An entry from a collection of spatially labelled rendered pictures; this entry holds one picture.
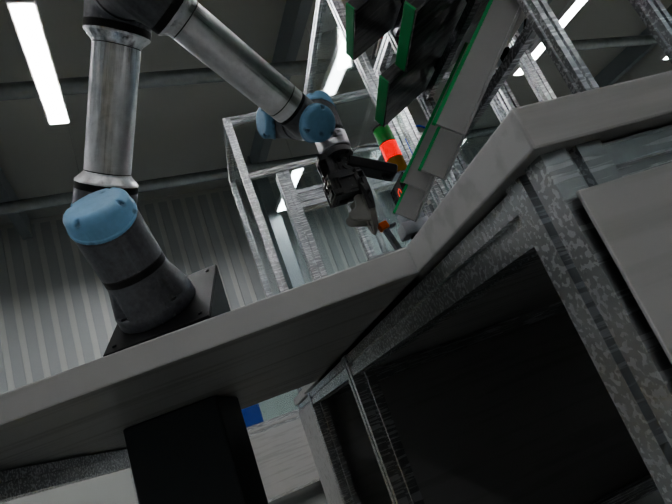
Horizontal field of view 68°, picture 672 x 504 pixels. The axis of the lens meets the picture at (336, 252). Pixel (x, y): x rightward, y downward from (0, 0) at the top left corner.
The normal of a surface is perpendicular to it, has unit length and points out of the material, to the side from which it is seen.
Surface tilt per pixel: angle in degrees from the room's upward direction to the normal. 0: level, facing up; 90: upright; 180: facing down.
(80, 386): 90
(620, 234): 90
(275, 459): 90
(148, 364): 90
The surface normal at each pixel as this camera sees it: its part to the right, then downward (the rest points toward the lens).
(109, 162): 0.47, 0.25
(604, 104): 0.15, -0.36
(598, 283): -0.93, 0.27
